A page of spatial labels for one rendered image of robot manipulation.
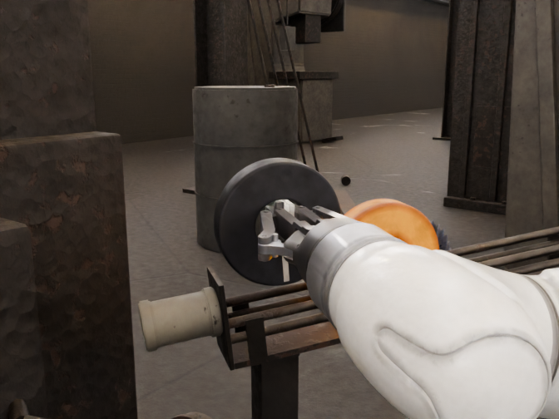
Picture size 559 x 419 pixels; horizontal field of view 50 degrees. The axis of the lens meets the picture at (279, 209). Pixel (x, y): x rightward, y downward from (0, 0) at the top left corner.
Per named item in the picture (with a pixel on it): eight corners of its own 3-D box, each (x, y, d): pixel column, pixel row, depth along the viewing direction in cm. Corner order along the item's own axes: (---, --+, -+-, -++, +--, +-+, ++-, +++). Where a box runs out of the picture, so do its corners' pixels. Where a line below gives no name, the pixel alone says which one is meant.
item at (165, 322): (143, 339, 74) (136, 294, 72) (215, 323, 76) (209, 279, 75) (148, 361, 68) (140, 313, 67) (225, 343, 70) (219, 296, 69)
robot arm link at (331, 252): (424, 336, 51) (391, 308, 56) (432, 234, 48) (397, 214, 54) (324, 352, 48) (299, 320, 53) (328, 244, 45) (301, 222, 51)
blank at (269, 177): (205, 165, 70) (210, 171, 67) (329, 149, 74) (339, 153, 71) (219, 288, 74) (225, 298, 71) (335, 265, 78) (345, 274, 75)
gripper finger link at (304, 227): (320, 266, 59) (307, 268, 59) (282, 234, 69) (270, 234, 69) (321, 229, 58) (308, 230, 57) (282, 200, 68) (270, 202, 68)
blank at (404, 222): (308, 222, 76) (318, 228, 72) (414, 180, 79) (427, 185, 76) (338, 327, 80) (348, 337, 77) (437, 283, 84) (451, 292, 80)
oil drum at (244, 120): (174, 243, 344) (167, 84, 324) (241, 223, 390) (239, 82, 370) (254, 262, 308) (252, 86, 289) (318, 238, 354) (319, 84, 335)
